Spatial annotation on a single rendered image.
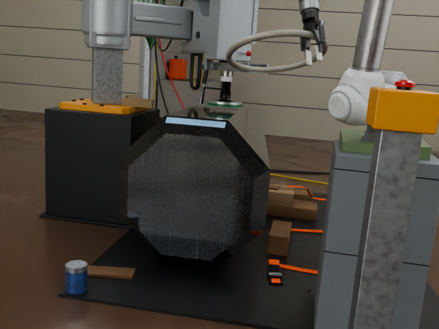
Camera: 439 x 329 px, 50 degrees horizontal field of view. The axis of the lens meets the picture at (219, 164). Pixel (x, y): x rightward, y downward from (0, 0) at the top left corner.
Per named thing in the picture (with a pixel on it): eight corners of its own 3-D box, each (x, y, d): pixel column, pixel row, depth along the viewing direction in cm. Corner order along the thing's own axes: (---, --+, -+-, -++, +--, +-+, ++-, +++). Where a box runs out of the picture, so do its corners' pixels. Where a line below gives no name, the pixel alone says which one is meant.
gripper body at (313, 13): (323, 10, 210) (325, 30, 209) (309, 18, 217) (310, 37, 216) (310, 6, 206) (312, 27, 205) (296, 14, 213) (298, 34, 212)
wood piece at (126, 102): (121, 106, 318) (122, 98, 317) (125, 105, 328) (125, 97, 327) (151, 107, 318) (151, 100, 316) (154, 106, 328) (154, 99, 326)
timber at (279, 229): (286, 256, 280) (288, 237, 278) (266, 254, 282) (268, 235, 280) (289, 239, 309) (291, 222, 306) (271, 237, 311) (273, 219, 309)
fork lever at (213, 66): (200, 69, 309) (200, 61, 308) (228, 71, 316) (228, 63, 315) (240, 72, 246) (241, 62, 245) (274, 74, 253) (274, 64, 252)
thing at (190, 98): (155, 149, 594) (157, 79, 576) (183, 135, 718) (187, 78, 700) (202, 154, 582) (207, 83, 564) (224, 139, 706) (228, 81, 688)
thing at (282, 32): (212, 70, 243) (211, 64, 243) (296, 76, 259) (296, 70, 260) (250, 30, 197) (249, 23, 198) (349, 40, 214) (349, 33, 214)
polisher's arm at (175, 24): (85, 32, 300) (85, -9, 295) (78, 34, 331) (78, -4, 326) (195, 42, 329) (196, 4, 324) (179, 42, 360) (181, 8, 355)
